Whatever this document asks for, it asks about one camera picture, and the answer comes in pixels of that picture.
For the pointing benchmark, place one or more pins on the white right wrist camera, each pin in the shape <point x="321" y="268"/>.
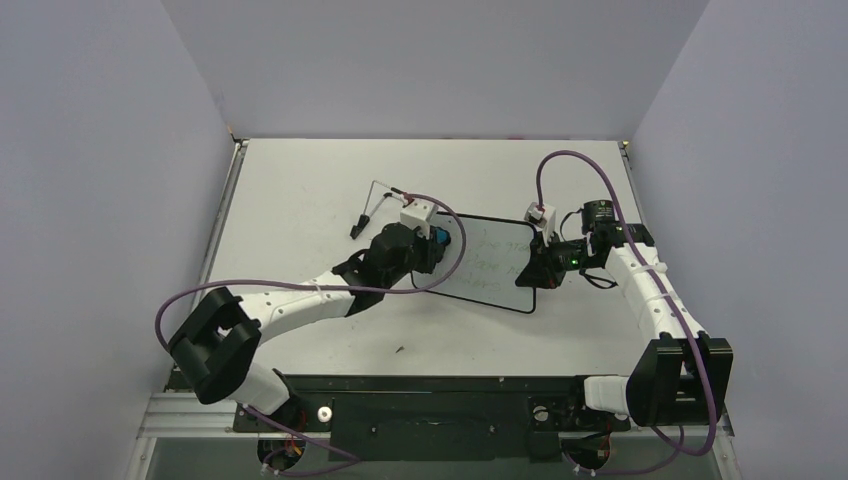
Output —
<point x="544" y="218"/>

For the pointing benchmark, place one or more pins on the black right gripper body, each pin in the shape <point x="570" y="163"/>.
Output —
<point x="539" y="266"/>

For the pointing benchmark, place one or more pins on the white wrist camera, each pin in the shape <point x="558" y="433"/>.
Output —
<point x="544" y="218"/>
<point x="417" y="215"/>

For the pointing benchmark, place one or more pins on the wire whiteboard stand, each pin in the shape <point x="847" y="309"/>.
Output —
<point x="371" y="207"/>

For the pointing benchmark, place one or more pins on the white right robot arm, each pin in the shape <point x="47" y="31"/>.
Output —
<point x="682" y="375"/>

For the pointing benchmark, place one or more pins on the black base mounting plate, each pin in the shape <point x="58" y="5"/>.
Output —
<point x="445" y="418"/>

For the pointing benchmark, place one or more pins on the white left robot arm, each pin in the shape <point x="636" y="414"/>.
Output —
<point x="216" y="345"/>

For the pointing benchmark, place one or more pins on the black framed whiteboard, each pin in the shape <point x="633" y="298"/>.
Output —
<point x="497" y="251"/>

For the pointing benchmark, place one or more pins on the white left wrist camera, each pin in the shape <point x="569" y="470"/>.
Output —
<point x="417" y="215"/>

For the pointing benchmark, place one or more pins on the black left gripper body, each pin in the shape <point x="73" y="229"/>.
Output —
<point x="419" y="260"/>

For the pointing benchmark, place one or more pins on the blue whiteboard eraser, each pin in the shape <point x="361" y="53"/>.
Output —
<point x="440" y="236"/>

